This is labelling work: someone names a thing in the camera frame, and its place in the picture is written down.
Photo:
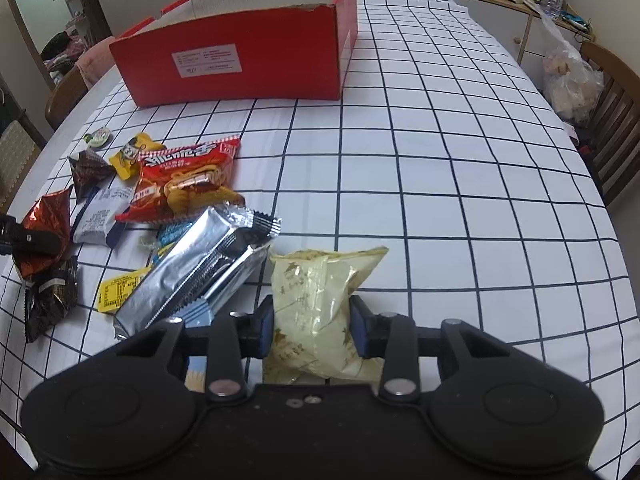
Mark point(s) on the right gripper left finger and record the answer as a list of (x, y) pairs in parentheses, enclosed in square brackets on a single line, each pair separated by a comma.
[(232, 339)]

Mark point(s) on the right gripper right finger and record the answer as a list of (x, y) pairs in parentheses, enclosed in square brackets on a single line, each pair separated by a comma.
[(392, 338)]

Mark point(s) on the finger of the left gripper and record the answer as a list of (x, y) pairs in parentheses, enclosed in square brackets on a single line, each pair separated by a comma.
[(15, 239)]

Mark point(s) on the brown orange snack bag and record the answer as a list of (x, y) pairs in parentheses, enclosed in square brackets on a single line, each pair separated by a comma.
[(46, 267)]

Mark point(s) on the white blue snack packet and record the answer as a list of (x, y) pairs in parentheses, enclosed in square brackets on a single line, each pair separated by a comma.
[(96, 223)]

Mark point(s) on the silver foil snack pack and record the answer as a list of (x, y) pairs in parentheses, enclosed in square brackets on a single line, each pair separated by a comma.
[(204, 269)]

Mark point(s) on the pale yellow snack bag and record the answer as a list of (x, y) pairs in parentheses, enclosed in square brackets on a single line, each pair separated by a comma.
[(310, 292)]

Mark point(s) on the dark brown triangular packet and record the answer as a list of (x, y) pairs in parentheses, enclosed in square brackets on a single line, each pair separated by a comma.
[(88, 170)]

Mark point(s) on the yellow minion jelly pack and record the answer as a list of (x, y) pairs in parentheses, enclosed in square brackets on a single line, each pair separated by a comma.
[(115, 291)]

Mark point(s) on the light blue candy wrapper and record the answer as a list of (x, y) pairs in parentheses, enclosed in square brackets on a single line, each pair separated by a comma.
[(161, 243)]

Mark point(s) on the small yellow snack packet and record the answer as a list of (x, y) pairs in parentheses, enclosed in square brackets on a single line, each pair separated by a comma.
[(126, 160)]

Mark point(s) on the red chips bag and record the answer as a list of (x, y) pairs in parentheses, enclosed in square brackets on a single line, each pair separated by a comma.
[(180, 183)]

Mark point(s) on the small green round jelly cup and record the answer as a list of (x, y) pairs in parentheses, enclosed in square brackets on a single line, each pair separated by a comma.
[(98, 138)]

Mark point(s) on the left wooden chair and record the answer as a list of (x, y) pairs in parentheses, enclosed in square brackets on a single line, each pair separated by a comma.
[(63, 99)]

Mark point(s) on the wooden chair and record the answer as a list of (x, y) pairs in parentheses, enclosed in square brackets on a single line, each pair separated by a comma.
[(63, 99), (612, 133)]

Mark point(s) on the white checked tablecloth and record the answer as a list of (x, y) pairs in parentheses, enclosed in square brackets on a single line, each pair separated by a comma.
[(441, 150)]

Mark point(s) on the pink towel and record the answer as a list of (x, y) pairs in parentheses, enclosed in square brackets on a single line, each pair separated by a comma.
[(96, 62)]

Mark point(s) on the right wooden chair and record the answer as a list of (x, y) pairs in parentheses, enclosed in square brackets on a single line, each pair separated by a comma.
[(612, 133)]

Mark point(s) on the red cardboard box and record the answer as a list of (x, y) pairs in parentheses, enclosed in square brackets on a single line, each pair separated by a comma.
[(205, 50)]

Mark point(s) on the clear plastic bag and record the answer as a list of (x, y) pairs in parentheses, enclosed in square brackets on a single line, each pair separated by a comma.
[(571, 85)]

